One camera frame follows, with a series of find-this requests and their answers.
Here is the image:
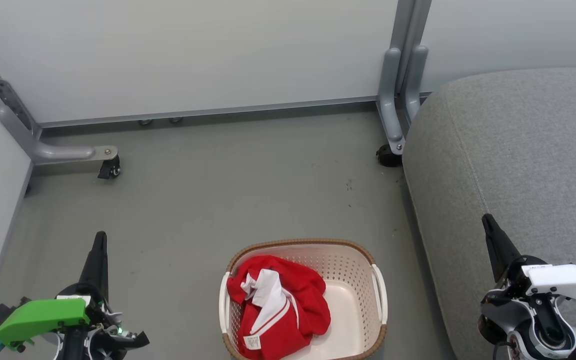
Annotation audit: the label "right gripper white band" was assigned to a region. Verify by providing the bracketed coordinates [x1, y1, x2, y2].
[482, 214, 576, 304]

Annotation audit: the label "grey fabric sofa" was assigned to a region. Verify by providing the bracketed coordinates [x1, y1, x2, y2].
[402, 66, 576, 360]

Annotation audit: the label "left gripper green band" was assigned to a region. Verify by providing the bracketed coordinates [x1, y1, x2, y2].
[0, 231, 150, 360]

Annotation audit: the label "grey metal partition rail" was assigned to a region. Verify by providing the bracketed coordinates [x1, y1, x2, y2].
[38, 95, 380, 130]

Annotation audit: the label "black caster wheel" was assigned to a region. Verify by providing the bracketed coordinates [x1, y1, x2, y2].
[97, 155, 121, 180]
[376, 144, 403, 168]

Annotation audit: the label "white laundry basket brown rim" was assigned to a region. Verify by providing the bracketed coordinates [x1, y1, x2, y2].
[218, 238, 389, 360]

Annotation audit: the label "red garment white stripes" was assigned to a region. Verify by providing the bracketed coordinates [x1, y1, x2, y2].
[226, 255, 332, 360]

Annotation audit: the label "dark grey perforated partition post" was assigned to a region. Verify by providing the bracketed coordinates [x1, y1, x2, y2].
[0, 30, 39, 136]

